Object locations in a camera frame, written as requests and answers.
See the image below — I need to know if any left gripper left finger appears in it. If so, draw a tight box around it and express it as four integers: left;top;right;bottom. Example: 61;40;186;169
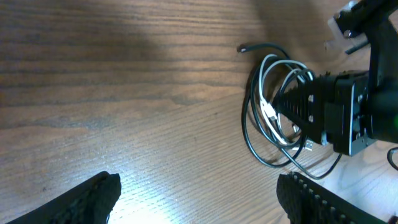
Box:
9;171;121;224

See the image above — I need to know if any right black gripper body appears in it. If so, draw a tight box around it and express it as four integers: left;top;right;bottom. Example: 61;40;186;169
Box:
334;0;397;156

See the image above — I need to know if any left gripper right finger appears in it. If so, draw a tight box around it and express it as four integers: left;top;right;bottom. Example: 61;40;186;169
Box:
276;172;385;224

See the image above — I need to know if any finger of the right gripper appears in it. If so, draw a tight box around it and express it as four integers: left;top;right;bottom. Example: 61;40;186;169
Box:
272;75;338;145

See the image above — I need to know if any white usb cable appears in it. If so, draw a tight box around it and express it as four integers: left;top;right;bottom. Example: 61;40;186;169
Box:
258;54;314;152

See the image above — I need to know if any black usb cable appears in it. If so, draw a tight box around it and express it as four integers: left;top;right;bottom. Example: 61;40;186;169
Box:
236;42;343;180

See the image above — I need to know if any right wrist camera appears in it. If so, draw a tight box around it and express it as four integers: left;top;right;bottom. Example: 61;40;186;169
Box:
328;1;369;55

